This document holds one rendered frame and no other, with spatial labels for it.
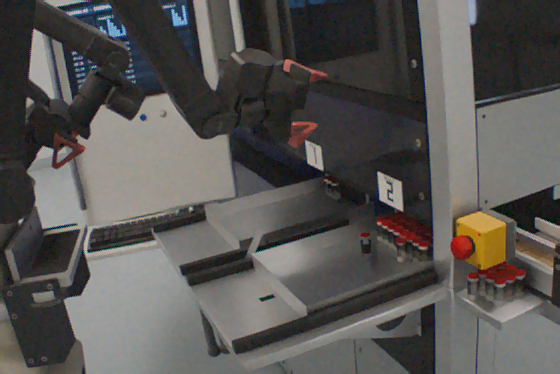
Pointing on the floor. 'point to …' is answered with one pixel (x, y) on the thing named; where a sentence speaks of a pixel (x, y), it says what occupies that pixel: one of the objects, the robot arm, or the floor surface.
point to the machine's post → (450, 169)
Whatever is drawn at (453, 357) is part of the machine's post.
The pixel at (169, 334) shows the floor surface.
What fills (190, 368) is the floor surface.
